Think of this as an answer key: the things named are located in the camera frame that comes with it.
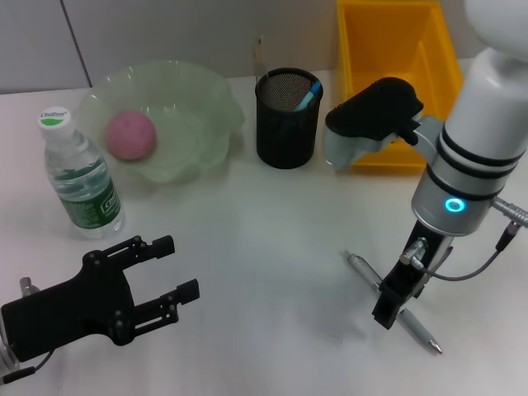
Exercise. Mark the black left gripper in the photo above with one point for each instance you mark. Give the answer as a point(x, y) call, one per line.
point(70, 309)

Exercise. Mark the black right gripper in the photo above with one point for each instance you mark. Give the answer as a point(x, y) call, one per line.
point(406, 276)

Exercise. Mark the silver ballpoint pen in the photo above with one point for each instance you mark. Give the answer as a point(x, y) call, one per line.
point(418, 328)

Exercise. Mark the clear green-label water bottle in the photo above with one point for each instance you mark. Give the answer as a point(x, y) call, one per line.
point(86, 198)

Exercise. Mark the pink peach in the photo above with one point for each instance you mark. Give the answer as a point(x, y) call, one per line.
point(130, 136)

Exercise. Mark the blue scissors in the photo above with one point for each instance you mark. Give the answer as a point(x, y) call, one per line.
point(311, 92)

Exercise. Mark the pale green glass fruit plate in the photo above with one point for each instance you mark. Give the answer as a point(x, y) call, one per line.
point(185, 136)

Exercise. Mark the black mesh pen holder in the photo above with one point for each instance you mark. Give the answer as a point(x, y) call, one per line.
point(284, 140)

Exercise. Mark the yellow plastic bin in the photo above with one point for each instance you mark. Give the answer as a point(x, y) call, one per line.
point(387, 41)

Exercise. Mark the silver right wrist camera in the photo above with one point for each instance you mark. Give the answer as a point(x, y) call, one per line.
point(371, 111)

